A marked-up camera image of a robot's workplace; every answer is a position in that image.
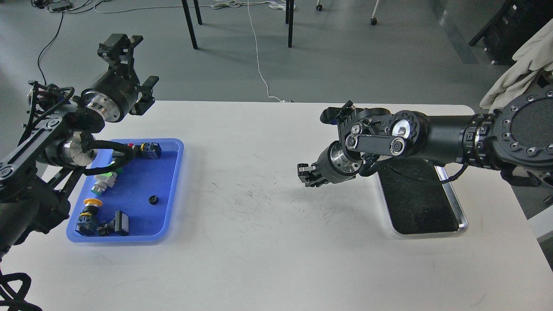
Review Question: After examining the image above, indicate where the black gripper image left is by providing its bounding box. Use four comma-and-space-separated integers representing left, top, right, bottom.
81, 34, 159, 123

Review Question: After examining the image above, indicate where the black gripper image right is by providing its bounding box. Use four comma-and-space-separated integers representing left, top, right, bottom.
297, 141, 362, 187

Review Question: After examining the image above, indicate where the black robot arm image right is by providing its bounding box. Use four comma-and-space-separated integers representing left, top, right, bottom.
297, 85, 553, 189

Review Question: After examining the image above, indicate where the silver metal tray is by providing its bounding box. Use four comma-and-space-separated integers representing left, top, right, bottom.
378, 158, 469, 238

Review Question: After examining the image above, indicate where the blue plastic tray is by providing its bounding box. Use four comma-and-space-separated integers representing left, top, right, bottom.
66, 138, 185, 243

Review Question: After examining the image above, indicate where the red emergency push button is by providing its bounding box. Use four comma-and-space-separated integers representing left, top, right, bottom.
127, 142, 162, 160

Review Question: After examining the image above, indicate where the black table leg left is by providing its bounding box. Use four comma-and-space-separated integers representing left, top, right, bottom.
181, 0, 203, 51

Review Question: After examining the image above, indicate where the black table leg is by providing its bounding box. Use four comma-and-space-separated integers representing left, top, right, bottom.
285, 0, 296, 48
181, 0, 203, 51

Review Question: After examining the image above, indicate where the black square push button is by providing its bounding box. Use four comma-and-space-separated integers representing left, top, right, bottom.
97, 210, 130, 236

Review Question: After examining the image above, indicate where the black table leg right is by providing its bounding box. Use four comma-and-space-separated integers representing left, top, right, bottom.
285, 0, 296, 48

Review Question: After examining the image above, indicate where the beige cloth on chair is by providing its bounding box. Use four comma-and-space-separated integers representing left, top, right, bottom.
479, 20, 553, 111

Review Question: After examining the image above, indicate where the black cabinet top right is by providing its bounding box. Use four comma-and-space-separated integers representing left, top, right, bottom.
468, 0, 553, 65

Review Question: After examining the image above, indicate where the black floor cable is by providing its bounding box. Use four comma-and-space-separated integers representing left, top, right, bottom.
37, 0, 113, 87

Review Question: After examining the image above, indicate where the green push button switch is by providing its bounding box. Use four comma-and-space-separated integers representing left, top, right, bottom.
91, 168, 123, 196

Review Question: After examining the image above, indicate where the white floor cable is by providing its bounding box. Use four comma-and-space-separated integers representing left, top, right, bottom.
210, 0, 299, 103

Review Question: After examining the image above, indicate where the yellow push button switch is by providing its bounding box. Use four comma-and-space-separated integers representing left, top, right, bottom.
75, 197, 103, 236

